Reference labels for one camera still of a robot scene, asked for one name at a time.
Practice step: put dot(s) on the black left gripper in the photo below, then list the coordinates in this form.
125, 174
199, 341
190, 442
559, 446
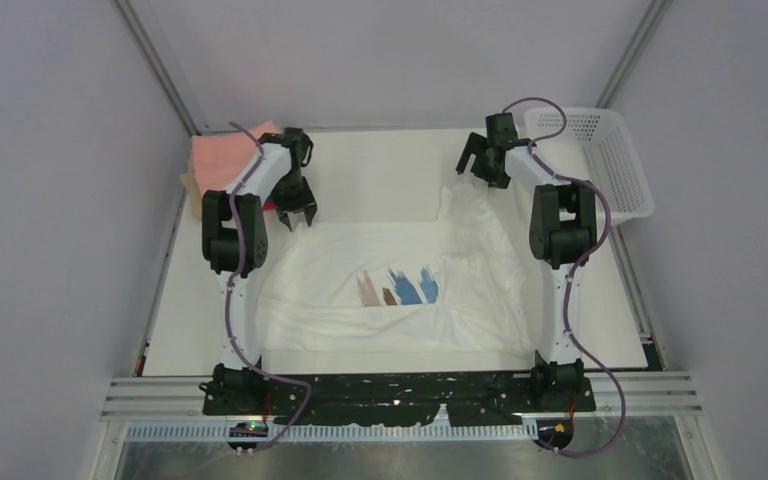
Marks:
285, 207

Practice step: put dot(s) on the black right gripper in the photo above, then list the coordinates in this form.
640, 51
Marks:
476, 145

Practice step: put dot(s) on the white printed t-shirt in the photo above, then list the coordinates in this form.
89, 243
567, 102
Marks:
454, 284

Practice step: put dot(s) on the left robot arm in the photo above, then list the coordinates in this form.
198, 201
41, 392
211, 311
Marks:
235, 243

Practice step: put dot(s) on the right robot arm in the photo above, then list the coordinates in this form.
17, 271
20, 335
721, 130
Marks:
562, 234

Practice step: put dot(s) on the folded pink t-shirt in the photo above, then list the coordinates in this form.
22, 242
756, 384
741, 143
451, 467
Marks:
218, 160

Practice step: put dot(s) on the folded tan t-shirt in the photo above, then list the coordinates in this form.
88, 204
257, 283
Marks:
190, 184

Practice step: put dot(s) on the white plastic laundry basket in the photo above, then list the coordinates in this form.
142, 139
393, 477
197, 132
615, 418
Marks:
594, 144

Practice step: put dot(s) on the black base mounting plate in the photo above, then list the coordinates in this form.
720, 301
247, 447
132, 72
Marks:
392, 400

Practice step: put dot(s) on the aluminium frame rail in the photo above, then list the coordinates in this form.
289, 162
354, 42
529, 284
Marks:
144, 25

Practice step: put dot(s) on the white slotted cable duct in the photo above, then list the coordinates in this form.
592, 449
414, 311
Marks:
258, 431

